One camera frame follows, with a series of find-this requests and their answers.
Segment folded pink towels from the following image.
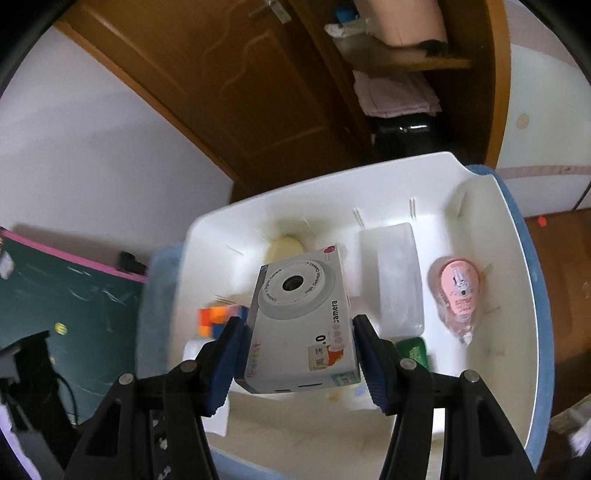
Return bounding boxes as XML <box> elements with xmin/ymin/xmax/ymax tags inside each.
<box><xmin>353</xmin><ymin>69</ymin><xmax>443</xmax><ymax>118</ymax></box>

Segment white tissue pack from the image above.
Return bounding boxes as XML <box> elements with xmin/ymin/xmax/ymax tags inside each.
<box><xmin>323</xmin><ymin>21</ymin><xmax>370</xmax><ymax>40</ymax></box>

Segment pink plastic basket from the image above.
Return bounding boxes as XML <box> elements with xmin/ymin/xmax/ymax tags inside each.
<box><xmin>353</xmin><ymin>0</ymin><xmax>448</xmax><ymax>47</ymax></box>

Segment pink correction tape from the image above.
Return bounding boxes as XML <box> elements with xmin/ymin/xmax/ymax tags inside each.
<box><xmin>427</xmin><ymin>256</ymin><xmax>485</xmax><ymax>344</ymax></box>

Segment white toy camera box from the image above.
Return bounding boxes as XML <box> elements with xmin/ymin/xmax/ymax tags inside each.
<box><xmin>234</xmin><ymin>244</ymin><xmax>362</xmax><ymax>394</ymax></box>

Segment silver door handle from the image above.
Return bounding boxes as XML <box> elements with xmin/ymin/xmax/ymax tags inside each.
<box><xmin>249</xmin><ymin>0</ymin><xmax>293</xmax><ymax>24</ymax></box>

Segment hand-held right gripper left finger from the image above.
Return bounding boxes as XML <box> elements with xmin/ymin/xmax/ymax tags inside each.
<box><xmin>69</xmin><ymin>316</ymin><xmax>247</xmax><ymax>480</ymax></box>

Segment white plastic storage bin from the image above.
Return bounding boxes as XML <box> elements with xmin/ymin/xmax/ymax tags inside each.
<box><xmin>136</xmin><ymin>151</ymin><xmax>542</xmax><ymax>480</ymax></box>

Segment white bedding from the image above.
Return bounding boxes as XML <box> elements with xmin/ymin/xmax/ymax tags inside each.
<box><xmin>549</xmin><ymin>406</ymin><xmax>591</xmax><ymax>457</ymax></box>

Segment black plug adapter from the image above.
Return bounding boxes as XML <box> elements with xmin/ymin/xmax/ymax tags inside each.
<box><xmin>117</xmin><ymin>251</ymin><xmax>147</xmax><ymax>277</ymax></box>

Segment orange puzzle cube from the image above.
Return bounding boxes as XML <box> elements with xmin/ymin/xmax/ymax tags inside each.
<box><xmin>198</xmin><ymin>305</ymin><xmax>250</xmax><ymax>340</ymax></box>

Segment white pink-striped wardrobe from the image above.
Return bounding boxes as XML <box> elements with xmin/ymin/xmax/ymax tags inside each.
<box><xmin>494</xmin><ymin>0</ymin><xmax>591</xmax><ymax>213</ymax></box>

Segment brown wooden door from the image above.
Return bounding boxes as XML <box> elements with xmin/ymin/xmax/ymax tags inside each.
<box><xmin>55</xmin><ymin>0</ymin><xmax>375</xmax><ymax>195</ymax></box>

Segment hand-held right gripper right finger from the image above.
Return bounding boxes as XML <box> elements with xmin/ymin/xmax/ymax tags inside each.
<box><xmin>352</xmin><ymin>314</ymin><xmax>525</xmax><ymax>480</ymax></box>

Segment green small box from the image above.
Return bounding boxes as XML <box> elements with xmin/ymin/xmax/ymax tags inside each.
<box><xmin>394</xmin><ymin>336</ymin><xmax>435</xmax><ymax>370</ymax></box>

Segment pink-framed green chalkboard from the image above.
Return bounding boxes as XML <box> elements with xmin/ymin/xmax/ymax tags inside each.
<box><xmin>0</xmin><ymin>226</ymin><xmax>148</xmax><ymax>416</ymax></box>

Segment brown wooden shelf unit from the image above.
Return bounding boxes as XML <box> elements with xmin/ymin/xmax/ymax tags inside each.
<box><xmin>300</xmin><ymin>0</ymin><xmax>511</xmax><ymax>171</ymax></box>

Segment black glossy bag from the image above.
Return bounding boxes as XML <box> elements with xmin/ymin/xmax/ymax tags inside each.
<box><xmin>369</xmin><ymin>115</ymin><xmax>437</xmax><ymax>160</ymax></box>

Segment clear cotton swab box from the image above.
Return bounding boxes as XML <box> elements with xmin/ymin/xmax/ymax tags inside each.
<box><xmin>360</xmin><ymin>222</ymin><xmax>426</xmax><ymax>340</ymax></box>

